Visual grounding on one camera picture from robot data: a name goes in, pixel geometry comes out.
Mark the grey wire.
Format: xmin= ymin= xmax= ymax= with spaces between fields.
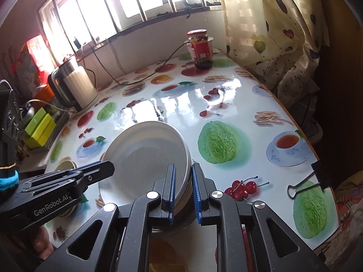
xmin=25 ymin=99 xmax=75 ymax=114

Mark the yellow-green box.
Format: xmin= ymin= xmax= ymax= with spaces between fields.
xmin=27 ymin=113 xmax=56 ymax=146
xmin=31 ymin=123 xmax=58 ymax=149

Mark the printed paper bag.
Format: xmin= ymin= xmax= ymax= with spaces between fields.
xmin=12 ymin=42 xmax=44 ymax=97

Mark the blue fuzzy band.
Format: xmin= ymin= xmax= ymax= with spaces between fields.
xmin=0 ymin=171 xmax=19 ymax=196

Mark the person's left hand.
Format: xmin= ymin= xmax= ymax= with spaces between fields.
xmin=32 ymin=225 xmax=55 ymax=262

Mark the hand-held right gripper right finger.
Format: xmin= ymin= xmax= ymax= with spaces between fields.
xmin=191 ymin=163 xmax=332 ymax=272

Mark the striped storage tray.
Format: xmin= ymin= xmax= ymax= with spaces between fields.
xmin=42 ymin=111 xmax=71 ymax=151

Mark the grey-green round device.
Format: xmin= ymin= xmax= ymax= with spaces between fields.
xmin=21 ymin=106 xmax=36 ymax=126

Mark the large black binder clip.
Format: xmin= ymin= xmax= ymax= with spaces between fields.
xmin=286 ymin=159 xmax=333 ymax=199

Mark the white shelf board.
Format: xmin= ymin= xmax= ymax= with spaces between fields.
xmin=19 ymin=152 xmax=48 ymax=174

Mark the red box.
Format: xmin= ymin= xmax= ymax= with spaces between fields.
xmin=27 ymin=35 xmax=51 ymax=73

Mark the cream and black electric kettle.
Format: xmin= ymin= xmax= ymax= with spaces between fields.
xmin=48 ymin=57 xmax=100 ymax=113

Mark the barred window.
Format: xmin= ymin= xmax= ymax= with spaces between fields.
xmin=38 ymin=0 xmax=225 ymax=52

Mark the fruit print tablecloth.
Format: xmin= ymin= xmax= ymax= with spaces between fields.
xmin=44 ymin=49 xmax=341 ymax=272

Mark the black power cable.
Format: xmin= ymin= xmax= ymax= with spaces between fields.
xmin=74 ymin=37 xmax=189 ymax=86

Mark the cream heart print curtain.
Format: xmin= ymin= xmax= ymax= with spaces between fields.
xmin=218 ymin=0 xmax=332 ymax=114

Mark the orange box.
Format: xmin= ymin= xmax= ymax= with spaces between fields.
xmin=35 ymin=85 xmax=56 ymax=103

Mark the printed blanket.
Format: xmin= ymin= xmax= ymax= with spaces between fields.
xmin=315 ymin=173 xmax=363 ymax=261

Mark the glass jar with red label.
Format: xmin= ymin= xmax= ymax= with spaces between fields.
xmin=186 ymin=29 xmax=214 ymax=70

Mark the tan and brown patterned plate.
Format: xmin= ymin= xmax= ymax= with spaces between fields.
xmin=150 ymin=222 xmax=197 ymax=240

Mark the white ceramic plate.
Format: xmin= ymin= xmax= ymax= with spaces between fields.
xmin=98 ymin=121 xmax=197 ymax=233

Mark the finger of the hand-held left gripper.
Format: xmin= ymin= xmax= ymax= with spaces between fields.
xmin=19 ymin=178 xmax=89 ymax=199
xmin=25 ymin=160 xmax=115 ymax=184

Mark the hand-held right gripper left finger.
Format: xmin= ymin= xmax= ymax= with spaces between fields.
xmin=34 ymin=164 xmax=176 ymax=272

